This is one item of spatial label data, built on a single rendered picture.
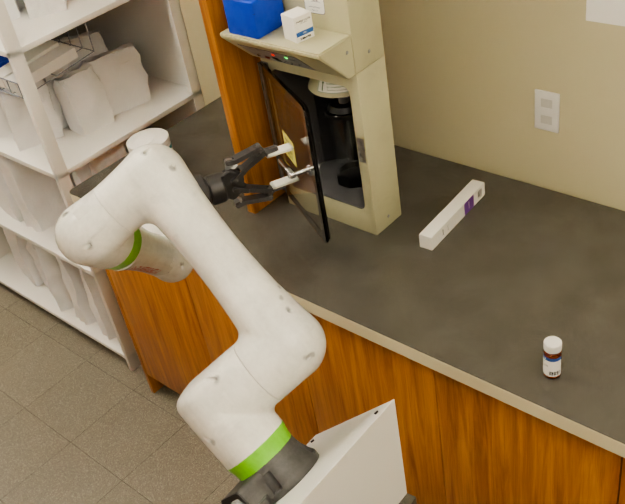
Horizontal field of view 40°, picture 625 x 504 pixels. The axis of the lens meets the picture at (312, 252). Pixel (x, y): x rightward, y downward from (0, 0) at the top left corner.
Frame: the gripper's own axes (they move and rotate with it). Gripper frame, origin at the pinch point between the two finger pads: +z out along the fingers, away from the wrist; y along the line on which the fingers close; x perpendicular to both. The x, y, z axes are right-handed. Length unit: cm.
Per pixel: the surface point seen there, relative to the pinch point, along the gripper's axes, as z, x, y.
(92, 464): -78, 47, -120
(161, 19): -1, 126, -2
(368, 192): 18.9, -5.9, -12.4
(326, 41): 13.4, -6.4, 31.1
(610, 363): 41, -75, -26
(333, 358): -3, -22, -47
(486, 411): 18, -63, -39
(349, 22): 19.4, -6.7, 33.9
